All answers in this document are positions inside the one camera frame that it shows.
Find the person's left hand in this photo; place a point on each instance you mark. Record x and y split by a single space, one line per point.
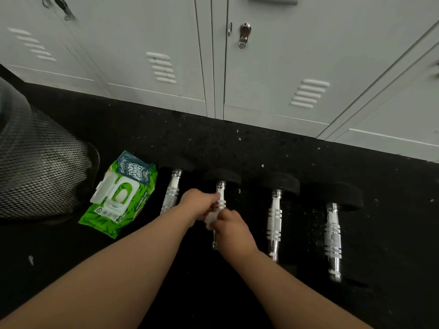
196 203

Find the person's right hand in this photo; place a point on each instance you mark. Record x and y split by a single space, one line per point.
235 234

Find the person's left fingers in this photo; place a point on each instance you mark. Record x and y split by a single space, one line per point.
212 203

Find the person's right thumb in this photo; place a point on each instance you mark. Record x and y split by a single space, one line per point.
223 215

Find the white wet wipe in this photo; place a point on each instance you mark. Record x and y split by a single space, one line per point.
210 219

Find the person's right forearm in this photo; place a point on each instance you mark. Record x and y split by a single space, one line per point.
291 294

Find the person's left forearm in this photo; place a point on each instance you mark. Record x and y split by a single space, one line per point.
103 270

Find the green wet wipes packet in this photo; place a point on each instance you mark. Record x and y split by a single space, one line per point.
118 198

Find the grey metal locker door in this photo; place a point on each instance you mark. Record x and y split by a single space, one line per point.
301 58
31 41
394 113
137 47

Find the silver locker latch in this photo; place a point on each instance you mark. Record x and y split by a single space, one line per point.
244 34

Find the black mesh waste bin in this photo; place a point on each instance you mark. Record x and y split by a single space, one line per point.
41 167

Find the dark locker latch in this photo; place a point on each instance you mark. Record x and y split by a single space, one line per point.
64 8

